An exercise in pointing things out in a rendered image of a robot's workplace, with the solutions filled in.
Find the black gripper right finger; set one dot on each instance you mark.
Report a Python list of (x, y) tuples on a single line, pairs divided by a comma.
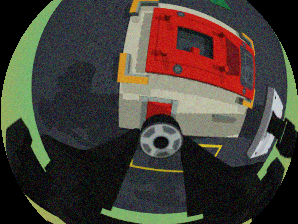
[(207, 178)]

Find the green rectangular patch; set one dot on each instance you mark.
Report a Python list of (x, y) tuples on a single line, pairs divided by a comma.
[(221, 3)]

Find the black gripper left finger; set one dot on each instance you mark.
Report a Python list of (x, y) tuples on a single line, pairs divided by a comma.
[(102, 168)]

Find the grey toy wheel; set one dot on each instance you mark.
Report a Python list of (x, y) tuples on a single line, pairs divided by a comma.
[(158, 126)]

